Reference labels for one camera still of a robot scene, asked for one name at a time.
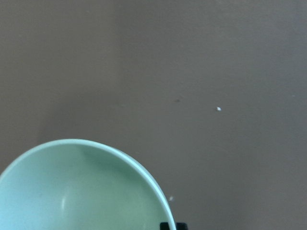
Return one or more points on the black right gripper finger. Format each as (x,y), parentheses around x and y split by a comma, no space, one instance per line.
(178,226)

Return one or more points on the mint green ceramic bowl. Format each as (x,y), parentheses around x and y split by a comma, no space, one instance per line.
(75,184)

